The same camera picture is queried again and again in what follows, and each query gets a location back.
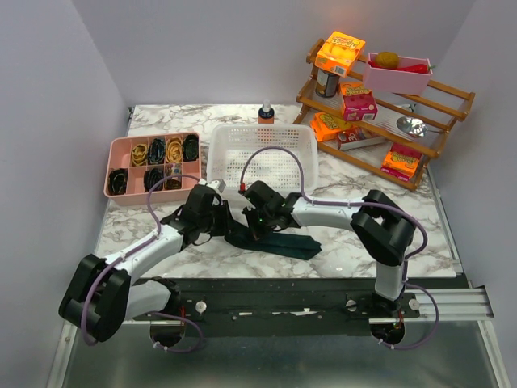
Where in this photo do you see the dark green tie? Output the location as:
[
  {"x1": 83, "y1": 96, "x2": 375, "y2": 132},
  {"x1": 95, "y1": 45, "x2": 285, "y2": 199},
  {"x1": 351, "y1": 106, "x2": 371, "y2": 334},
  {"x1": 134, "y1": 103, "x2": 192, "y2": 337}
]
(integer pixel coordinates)
[{"x1": 225, "y1": 228, "x2": 322, "y2": 260}]

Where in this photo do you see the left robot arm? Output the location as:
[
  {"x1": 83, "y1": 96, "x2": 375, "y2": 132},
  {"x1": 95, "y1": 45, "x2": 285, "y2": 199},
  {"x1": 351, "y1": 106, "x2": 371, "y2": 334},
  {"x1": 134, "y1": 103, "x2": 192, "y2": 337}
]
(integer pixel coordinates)
[{"x1": 58, "y1": 179, "x2": 230, "y2": 344}]

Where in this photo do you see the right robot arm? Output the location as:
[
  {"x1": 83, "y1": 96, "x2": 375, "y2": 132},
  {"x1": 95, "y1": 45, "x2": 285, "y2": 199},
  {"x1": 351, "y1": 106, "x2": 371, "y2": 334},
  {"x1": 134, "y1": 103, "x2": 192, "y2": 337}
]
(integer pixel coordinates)
[{"x1": 239, "y1": 181, "x2": 415, "y2": 317}]

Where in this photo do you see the white plastic basket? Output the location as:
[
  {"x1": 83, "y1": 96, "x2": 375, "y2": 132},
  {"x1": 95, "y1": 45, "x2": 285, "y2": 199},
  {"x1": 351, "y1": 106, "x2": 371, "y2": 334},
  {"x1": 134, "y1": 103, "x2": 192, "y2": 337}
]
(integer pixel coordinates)
[{"x1": 206, "y1": 124, "x2": 319, "y2": 204}]

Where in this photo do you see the patterned rolled tie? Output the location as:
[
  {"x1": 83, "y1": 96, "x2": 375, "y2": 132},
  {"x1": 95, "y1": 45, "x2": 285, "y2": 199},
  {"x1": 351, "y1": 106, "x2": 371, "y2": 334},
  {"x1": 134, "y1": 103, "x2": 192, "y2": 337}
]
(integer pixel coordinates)
[{"x1": 164, "y1": 163, "x2": 182, "y2": 191}]

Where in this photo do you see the black rolled tie top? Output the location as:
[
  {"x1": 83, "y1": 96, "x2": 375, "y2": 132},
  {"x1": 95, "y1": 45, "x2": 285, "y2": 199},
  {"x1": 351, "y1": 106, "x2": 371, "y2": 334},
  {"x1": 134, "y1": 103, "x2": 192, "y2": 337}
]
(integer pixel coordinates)
[{"x1": 183, "y1": 134, "x2": 200, "y2": 162}]

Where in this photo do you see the black rolled tie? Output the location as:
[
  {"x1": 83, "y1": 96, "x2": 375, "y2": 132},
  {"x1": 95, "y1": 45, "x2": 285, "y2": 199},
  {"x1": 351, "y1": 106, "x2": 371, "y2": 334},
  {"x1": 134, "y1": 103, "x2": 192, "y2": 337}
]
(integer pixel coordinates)
[
  {"x1": 107, "y1": 168, "x2": 128, "y2": 196},
  {"x1": 143, "y1": 167, "x2": 164, "y2": 192},
  {"x1": 183, "y1": 134, "x2": 200, "y2": 162}
]

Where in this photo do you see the yellow rolled tie right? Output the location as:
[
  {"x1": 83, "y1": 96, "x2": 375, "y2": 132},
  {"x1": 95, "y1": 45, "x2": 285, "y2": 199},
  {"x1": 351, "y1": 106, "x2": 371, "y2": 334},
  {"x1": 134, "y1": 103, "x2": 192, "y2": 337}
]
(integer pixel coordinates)
[{"x1": 166, "y1": 137, "x2": 183, "y2": 163}]

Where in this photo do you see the yellow rolled tie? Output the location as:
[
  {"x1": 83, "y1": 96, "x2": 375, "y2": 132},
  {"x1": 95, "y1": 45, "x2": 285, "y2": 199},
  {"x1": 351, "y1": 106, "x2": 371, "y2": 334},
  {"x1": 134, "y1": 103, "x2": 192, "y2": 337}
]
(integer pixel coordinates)
[
  {"x1": 166, "y1": 137, "x2": 183, "y2": 163},
  {"x1": 131, "y1": 143, "x2": 148, "y2": 167}
]

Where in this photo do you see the black rolled tie bottom middle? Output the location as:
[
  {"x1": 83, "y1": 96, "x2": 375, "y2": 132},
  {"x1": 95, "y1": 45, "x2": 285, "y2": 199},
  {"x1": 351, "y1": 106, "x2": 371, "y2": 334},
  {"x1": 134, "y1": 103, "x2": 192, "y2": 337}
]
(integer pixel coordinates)
[{"x1": 143, "y1": 167, "x2": 164, "y2": 192}]

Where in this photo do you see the dark blue rolled tie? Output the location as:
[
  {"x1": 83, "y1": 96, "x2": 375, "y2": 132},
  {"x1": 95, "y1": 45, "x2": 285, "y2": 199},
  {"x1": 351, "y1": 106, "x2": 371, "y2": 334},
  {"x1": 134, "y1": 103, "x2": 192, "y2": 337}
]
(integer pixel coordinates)
[{"x1": 147, "y1": 137, "x2": 166, "y2": 165}]

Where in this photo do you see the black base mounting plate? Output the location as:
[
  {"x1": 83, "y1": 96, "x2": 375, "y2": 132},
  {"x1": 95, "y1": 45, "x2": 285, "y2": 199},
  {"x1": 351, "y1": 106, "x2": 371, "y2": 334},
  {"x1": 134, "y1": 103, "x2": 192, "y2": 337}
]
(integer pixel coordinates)
[{"x1": 126, "y1": 278, "x2": 420, "y2": 342}]

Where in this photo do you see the orange sponge box middle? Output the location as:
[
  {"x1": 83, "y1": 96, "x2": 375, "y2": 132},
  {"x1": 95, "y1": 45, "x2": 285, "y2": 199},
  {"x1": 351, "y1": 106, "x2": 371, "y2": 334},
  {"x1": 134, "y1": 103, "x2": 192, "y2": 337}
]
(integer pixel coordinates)
[{"x1": 310, "y1": 112, "x2": 355, "y2": 142}]

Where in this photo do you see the orange sponge box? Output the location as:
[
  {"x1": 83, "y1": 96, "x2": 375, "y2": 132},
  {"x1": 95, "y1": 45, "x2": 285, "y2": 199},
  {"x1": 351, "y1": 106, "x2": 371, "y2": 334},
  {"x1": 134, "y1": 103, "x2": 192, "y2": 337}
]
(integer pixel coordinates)
[
  {"x1": 380, "y1": 143, "x2": 422, "y2": 182},
  {"x1": 310, "y1": 112, "x2": 355, "y2": 142},
  {"x1": 314, "y1": 31, "x2": 366, "y2": 77}
]

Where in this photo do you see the pink compartment organizer box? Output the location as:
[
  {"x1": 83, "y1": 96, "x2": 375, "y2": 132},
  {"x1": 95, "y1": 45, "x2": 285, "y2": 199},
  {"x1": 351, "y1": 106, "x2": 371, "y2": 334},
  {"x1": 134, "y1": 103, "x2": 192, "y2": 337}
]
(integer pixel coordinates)
[{"x1": 103, "y1": 132, "x2": 201, "y2": 206}]

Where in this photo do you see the orange spray bottle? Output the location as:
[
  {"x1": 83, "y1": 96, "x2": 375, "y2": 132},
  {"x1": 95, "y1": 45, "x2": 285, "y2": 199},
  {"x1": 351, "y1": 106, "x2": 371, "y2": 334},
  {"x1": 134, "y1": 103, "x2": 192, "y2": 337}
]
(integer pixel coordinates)
[{"x1": 258, "y1": 99, "x2": 275, "y2": 124}]

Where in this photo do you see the yellow rolled tie left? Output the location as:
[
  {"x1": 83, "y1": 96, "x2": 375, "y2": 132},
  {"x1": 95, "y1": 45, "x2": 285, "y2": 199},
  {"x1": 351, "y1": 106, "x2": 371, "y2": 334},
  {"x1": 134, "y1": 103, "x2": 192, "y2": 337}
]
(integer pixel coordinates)
[{"x1": 131, "y1": 143, "x2": 148, "y2": 167}]

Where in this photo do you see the white red flat box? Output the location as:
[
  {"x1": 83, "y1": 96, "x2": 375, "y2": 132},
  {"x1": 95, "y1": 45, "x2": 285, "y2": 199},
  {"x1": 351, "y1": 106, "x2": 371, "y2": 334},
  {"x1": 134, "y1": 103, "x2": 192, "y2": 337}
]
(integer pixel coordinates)
[{"x1": 336, "y1": 127, "x2": 385, "y2": 151}]

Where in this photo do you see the black rolled tie bottom left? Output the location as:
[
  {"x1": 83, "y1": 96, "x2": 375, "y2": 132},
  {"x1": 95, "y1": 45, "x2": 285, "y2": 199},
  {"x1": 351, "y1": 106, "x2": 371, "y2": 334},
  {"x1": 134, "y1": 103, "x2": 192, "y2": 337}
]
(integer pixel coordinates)
[{"x1": 107, "y1": 168, "x2": 128, "y2": 196}]

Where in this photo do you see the orange sponge box lower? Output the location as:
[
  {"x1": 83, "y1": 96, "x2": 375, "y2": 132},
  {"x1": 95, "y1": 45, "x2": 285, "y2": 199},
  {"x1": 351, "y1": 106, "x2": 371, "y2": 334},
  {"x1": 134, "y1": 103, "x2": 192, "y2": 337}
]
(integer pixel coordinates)
[{"x1": 380, "y1": 143, "x2": 422, "y2": 182}]

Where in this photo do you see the pink sponge box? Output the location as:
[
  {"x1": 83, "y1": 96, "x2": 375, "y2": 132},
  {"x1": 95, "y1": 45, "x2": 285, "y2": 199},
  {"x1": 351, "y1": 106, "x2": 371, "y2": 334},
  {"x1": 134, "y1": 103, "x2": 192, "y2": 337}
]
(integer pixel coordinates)
[{"x1": 339, "y1": 82, "x2": 378, "y2": 122}]

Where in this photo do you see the dark jar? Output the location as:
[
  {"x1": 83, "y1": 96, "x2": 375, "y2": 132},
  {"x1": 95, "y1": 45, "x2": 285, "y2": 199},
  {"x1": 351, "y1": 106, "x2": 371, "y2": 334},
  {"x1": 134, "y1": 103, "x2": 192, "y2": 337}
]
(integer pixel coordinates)
[{"x1": 315, "y1": 69, "x2": 340, "y2": 98}]

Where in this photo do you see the wooden tiered rack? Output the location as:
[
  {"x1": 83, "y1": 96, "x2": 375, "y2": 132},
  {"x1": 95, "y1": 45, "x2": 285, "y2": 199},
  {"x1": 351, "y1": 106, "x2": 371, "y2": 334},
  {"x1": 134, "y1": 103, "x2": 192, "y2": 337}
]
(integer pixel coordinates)
[{"x1": 293, "y1": 39, "x2": 476, "y2": 192}]

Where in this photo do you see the silver metal spoon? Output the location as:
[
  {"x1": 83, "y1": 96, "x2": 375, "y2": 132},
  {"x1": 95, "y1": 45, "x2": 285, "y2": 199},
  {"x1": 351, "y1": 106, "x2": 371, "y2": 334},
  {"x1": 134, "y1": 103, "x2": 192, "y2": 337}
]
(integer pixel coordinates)
[{"x1": 396, "y1": 116, "x2": 443, "y2": 138}]

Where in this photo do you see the pink rectangular bin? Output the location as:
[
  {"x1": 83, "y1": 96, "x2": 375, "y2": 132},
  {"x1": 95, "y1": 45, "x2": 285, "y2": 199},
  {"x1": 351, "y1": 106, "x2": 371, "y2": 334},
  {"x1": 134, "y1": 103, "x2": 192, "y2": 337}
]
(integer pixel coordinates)
[{"x1": 363, "y1": 53, "x2": 433, "y2": 95}]

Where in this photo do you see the orange sponge box top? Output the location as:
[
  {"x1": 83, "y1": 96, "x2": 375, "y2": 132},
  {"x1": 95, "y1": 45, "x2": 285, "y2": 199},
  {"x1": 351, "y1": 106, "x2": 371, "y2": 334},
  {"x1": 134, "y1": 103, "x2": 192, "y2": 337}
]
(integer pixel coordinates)
[{"x1": 314, "y1": 31, "x2": 366, "y2": 77}]

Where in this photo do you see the brown potato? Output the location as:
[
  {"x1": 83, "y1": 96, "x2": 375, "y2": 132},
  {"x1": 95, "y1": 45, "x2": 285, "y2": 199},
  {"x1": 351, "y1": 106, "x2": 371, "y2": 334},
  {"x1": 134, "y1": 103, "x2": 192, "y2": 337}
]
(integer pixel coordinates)
[{"x1": 374, "y1": 52, "x2": 400, "y2": 70}]

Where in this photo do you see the red chili pepper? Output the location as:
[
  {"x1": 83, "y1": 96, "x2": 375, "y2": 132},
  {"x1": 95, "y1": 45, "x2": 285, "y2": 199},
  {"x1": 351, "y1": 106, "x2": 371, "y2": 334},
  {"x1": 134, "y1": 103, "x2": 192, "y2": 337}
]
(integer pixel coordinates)
[{"x1": 368, "y1": 61, "x2": 433, "y2": 74}]

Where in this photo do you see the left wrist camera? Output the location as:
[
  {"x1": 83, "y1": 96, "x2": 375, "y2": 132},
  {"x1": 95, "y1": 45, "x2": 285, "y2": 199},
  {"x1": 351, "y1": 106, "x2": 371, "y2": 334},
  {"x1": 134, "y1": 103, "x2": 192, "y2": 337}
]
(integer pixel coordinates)
[{"x1": 206, "y1": 179, "x2": 226, "y2": 195}]

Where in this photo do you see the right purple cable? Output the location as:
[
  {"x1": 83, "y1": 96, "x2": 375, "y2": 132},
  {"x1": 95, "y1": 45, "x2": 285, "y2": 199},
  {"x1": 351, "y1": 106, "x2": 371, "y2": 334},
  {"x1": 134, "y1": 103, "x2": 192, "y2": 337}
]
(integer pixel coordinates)
[{"x1": 238, "y1": 147, "x2": 440, "y2": 351}]

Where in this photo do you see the aluminium rail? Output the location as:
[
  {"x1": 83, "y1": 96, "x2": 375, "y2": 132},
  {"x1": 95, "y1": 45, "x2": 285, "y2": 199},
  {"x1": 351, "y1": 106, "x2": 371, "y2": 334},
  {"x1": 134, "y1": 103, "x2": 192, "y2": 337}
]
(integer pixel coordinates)
[{"x1": 369, "y1": 286, "x2": 496, "y2": 324}]

